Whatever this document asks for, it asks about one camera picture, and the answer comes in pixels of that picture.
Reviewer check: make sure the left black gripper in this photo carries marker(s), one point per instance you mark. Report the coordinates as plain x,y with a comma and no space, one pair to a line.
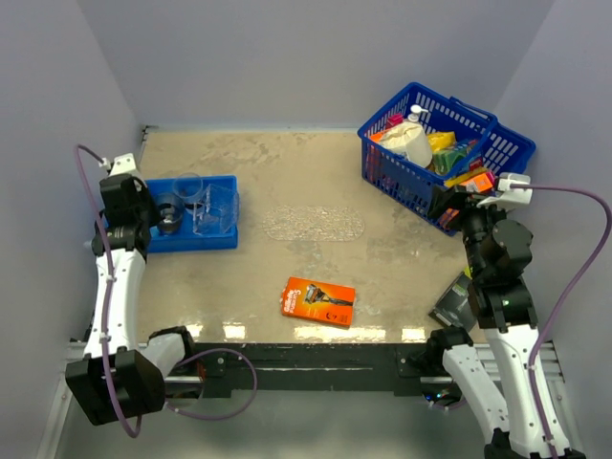
143,192

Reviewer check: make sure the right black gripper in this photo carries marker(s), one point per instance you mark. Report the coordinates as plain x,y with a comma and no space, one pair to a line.
457,198

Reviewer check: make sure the dark smoked plastic cup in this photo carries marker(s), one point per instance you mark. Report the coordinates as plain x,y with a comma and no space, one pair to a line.
171,209

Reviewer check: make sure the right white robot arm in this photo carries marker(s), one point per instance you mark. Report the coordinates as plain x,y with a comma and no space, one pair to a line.
516,415

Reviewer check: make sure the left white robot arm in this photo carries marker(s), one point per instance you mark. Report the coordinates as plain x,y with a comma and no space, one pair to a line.
117,306

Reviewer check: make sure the clear textured acrylic tray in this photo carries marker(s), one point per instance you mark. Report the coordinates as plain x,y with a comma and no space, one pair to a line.
313,224

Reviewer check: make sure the green sponge pack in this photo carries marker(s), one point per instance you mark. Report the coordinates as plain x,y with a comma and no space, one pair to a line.
446,158

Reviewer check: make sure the blue plastic bin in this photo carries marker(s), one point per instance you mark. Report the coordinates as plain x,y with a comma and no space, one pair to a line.
189,213

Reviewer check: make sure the orange pink box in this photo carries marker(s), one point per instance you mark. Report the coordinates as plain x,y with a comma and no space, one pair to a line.
480,180

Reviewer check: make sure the yellow sponge pack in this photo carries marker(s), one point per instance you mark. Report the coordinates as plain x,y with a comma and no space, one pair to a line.
441,140

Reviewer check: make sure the blue shopping basket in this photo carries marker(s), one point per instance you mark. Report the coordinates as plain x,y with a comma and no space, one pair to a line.
499,148

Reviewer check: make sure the small red box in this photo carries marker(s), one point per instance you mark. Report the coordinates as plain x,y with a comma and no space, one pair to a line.
394,120

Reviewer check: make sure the white pump bottle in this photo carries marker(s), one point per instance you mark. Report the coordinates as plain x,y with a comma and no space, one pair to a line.
416,111

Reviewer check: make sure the black green razor package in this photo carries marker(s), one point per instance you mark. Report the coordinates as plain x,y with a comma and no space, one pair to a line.
453,308

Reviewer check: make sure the orange razor box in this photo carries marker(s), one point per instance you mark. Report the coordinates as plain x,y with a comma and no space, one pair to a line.
317,301

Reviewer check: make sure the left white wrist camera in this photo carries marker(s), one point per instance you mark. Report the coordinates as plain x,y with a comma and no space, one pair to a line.
123,164

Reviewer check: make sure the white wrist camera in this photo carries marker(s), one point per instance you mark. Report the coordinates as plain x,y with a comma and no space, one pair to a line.
512,191
123,164

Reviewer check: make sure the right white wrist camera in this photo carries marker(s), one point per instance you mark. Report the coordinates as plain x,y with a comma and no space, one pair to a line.
512,191

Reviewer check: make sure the black aluminium base frame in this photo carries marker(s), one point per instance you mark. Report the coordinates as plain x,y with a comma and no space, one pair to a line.
216,370

